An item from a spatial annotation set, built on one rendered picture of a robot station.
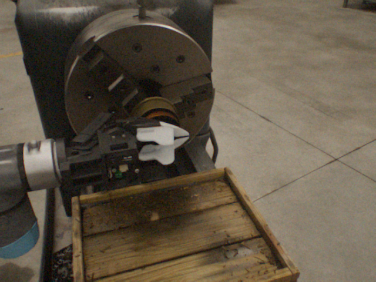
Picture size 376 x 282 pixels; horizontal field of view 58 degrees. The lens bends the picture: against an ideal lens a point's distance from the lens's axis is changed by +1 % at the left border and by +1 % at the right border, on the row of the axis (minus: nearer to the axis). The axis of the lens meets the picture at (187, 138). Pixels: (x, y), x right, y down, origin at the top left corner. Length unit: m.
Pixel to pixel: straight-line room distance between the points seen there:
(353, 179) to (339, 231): 0.50
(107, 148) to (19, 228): 0.20
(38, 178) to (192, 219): 0.32
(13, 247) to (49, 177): 0.15
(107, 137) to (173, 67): 0.24
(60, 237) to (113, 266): 0.57
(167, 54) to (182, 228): 0.34
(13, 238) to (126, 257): 0.19
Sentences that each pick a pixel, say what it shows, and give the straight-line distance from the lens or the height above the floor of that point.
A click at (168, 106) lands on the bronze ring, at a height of 1.11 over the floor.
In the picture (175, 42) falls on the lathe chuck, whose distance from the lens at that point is 0.68.
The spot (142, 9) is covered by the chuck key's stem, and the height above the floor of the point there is 1.25.
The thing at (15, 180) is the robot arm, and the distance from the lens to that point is 0.54.
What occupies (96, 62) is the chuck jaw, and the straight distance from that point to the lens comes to 0.64.
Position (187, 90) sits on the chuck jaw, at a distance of 0.68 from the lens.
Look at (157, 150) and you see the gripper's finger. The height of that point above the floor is 1.07.
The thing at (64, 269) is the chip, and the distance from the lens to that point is 1.09.
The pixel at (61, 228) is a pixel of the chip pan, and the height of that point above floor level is 0.54.
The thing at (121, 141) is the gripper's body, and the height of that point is 1.11.
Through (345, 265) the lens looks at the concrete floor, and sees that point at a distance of 1.90.
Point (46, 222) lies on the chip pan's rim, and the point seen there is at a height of 0.59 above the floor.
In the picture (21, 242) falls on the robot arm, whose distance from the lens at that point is 0.63.
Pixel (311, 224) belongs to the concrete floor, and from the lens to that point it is 2.02.
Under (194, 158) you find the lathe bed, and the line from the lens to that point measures 0.90.
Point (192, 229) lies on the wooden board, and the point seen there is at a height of 0.89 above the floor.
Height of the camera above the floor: 1.40
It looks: 33 degrees down
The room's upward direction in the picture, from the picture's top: straight up
